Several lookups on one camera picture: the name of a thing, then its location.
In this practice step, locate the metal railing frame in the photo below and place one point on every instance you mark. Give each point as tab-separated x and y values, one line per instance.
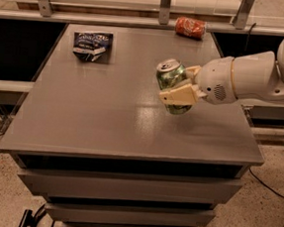
229	16

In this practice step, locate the black device on floor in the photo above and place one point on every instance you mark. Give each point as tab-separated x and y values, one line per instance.
28	220

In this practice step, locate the grey drawer cabinet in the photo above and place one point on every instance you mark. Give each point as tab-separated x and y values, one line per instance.
95	141

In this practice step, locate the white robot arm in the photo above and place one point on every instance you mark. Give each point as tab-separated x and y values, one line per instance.
259	76

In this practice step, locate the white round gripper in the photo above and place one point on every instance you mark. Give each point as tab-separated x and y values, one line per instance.
214	79

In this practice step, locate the green soda can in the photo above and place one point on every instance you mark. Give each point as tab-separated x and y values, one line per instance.
171	72

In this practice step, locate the red soda can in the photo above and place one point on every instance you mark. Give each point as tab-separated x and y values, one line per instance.
191	28

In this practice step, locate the blue crumpled chip bag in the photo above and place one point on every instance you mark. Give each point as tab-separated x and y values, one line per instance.
89	46

